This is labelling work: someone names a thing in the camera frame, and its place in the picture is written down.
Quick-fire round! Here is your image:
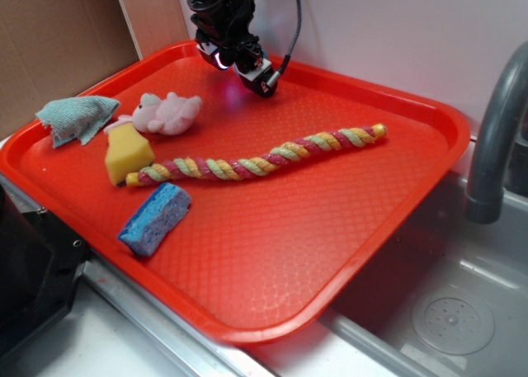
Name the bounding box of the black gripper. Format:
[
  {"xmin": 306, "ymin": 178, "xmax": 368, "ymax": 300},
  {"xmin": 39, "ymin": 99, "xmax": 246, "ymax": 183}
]
[{"xmin": 186, "ymin": 0, "xmax": 279, "ymax": 98}]

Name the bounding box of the pink plush bunny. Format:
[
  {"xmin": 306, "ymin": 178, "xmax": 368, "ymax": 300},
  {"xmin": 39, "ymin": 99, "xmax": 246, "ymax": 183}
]
[{"xmin": 132, "ymin": 92, "xmax": 203, "ymax": 136}]

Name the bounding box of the yellow sponge wedge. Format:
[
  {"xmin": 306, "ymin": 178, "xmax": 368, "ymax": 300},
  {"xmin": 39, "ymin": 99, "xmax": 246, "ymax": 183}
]
[{"xmin": 104, "ymin": 122, "xmax": 155, "ymax": 186}]

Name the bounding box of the red plastic tray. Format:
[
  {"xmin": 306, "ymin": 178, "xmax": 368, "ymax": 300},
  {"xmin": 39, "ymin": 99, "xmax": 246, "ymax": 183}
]
[{"xmin": 1, "ymin": 41, "xmax": 470, "ymax": 344}]

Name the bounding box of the teal cloth rag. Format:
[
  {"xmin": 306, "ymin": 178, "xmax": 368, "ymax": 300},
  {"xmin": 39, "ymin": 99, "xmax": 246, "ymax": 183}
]
[{"xmin": 35, "ymin": 96, "xmax": 120, "ymax": 148}]

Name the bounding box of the blue sponge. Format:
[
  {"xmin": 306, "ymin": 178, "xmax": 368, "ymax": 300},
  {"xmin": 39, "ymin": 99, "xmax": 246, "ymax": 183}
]
[{"xmin": 118, "ymin": 183, "xmax": 191, "ymax": 257}]

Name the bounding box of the brown cardboard panel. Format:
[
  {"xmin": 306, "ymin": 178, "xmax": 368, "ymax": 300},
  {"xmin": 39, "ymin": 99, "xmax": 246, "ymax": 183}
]
[{"xmin": 1, "ymin": 0, "xmax": 188, "ymax": 138}]

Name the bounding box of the grey toy faucet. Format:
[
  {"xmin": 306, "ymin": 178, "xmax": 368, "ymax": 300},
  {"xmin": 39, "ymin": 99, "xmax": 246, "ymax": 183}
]
[{"xmin": 464, "ymin": 43, "xmax": 527, "ymax": 224}]

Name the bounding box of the grey toy sink basin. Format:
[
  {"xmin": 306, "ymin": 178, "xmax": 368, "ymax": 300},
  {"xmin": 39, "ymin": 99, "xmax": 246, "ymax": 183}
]
[{"xmin": 250, "ymin": 174, "xmax": 527, "ymax": 376}]

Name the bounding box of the sink drain cover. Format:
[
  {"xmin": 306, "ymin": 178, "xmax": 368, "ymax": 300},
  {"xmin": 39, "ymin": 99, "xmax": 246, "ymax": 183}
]
[{"xmin": 411, "ymin": 290, "xmax": 495, "ymax": 356}]

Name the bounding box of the black braided cable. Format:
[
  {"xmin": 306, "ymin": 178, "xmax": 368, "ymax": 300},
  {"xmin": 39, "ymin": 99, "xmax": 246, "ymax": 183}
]
[{"xmin": 270, "ymin": 0, "xmax": 303, "ymax": 85}]

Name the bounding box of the twisted multicolour rope toy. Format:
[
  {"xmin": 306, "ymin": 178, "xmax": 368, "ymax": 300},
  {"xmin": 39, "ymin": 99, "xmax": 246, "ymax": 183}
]
[{"xmin": 125, "ymin": 124, "xmax": 388, "ymax": 187}]

